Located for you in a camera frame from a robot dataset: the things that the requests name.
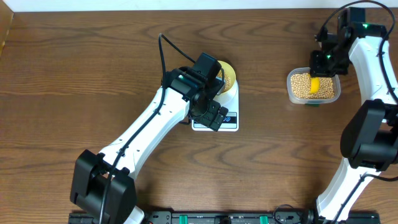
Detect yellow measuring scoop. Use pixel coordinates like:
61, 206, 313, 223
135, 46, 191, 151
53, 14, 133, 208
310, 77, 320, 94

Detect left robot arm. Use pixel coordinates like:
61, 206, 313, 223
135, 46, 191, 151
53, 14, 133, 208
70, 53, 228, 223

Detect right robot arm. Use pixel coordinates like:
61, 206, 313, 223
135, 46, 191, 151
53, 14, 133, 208
302, 1, 397, 223

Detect soybeans in bowl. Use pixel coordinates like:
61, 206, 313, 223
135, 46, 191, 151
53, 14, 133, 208
217, 70, 233, 93

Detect yellow bowl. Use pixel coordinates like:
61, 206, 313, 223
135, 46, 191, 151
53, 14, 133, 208
216, 60, 237, 95

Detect white digital kitchen scale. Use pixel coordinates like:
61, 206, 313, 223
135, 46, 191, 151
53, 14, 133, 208
189, 79, 239, 132

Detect soybeans pile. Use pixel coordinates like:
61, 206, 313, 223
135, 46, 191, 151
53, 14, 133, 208
290, 73, 335, 99

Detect clear plastic container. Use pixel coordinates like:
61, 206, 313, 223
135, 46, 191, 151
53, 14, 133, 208
287, 67, 341, 105

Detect left black cable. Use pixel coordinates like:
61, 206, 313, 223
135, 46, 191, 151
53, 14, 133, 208
98, 33, 197, 224

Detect black cable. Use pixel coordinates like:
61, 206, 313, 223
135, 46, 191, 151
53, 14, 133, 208
98, 33, 197, 224
315, 0, 398, 224

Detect right black cable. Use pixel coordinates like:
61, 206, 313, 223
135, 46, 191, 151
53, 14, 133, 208
315, 0, 398, 224

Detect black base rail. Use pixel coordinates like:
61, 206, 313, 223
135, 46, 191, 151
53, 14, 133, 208
68, 210, 381, 224

